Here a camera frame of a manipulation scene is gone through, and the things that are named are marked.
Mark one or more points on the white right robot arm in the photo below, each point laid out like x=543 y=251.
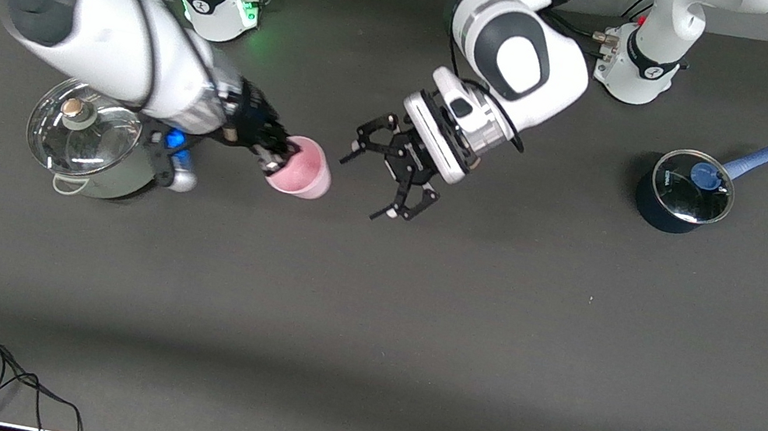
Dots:
x=109 y=25

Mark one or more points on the grey steel stockpot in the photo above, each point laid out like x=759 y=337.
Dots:
x=121 y=181

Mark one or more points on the glass lid with beige knob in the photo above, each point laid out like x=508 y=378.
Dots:
x=85 y=139

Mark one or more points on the glass lid with blue knob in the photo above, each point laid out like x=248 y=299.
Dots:
x=677 y=190

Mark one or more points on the dark grey table mat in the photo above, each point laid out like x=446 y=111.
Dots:
x=368 y=307

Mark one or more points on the pink plastic cup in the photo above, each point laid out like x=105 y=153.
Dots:
x=308 y=174

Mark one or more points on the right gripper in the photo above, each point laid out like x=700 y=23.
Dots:
x=254 y=120

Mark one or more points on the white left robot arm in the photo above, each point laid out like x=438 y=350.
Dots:
x=522 y=58

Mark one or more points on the dark blue saucepan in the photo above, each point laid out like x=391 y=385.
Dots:
x=650 y=207

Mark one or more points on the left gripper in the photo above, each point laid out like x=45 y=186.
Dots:
x=411 y=158

